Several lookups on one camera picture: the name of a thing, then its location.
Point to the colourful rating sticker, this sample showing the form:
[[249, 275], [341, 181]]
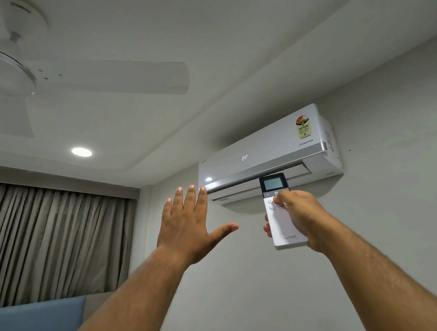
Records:
[[303, 127]]

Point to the grey striped curtain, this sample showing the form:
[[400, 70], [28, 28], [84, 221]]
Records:
[[52, 239]]

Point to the grey headboard panel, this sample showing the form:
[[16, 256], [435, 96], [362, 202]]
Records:
[[96, 303]]

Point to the person's right forearm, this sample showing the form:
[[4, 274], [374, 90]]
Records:
[[384, 282]]

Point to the white remote control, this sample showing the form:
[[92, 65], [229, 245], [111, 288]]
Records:
[[284, 230]]

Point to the person's right hand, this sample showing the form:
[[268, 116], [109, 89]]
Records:
[[308, 220]]

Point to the blue padded headboard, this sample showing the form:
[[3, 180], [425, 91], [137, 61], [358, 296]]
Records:
[[23, 322]]

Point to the round ceiling light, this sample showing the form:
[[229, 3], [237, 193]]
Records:
[[82, 152]]

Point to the person's left forearm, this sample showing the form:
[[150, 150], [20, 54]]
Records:
[[114, 323]]

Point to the white air conditioner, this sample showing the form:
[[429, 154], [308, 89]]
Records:
[[264, 146]]

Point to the person's left hand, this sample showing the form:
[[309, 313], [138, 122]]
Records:
[[186, 227]]

